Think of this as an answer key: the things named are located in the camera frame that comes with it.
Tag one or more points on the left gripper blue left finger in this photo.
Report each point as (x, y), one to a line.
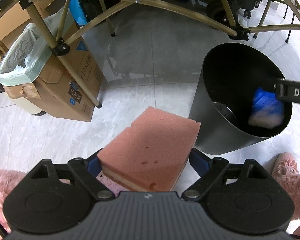
(92, 164)

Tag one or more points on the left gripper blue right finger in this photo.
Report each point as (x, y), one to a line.
(200, 162)

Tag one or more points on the blue tissue pack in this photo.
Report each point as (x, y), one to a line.
(268, 112)

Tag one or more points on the pink sponge block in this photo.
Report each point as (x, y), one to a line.
(151, 153)

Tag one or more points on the black trash bin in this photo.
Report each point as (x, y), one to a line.
(224, 100)

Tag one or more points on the lined cardboard trash box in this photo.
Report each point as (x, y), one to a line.
(30, 70)

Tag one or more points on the pink fuzzy slipper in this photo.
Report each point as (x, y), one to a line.
(285, 165)

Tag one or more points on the folding camp table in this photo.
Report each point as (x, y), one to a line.
(161, 51)

